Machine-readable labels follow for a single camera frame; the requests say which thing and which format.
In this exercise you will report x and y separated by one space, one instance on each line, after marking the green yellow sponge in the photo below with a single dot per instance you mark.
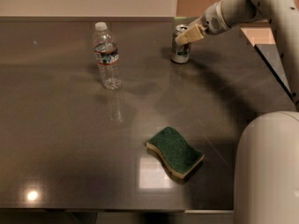
175 152

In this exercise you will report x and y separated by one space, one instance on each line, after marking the clear plastic water bottle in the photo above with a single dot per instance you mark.
107 56

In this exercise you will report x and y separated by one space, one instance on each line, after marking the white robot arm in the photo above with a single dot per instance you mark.
267 157

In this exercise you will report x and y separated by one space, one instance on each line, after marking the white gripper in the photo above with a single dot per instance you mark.
210 20

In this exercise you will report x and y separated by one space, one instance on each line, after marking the silver green 7up can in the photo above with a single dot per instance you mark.
180 54

